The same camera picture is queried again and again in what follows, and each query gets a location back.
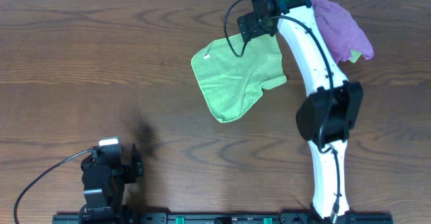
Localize green microfiber cloth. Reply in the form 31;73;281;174
191;34;287;123

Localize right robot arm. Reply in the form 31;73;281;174
237;0;363;223

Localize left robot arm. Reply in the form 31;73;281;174
78;143;144;223

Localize purple microfiber cloth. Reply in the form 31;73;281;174
311;0;374;63

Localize light green cloth underneath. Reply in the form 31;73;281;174
349;49;362;63

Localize left black camera cable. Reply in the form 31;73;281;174
13;149;97;224

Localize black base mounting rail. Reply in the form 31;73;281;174
52;211;394;224

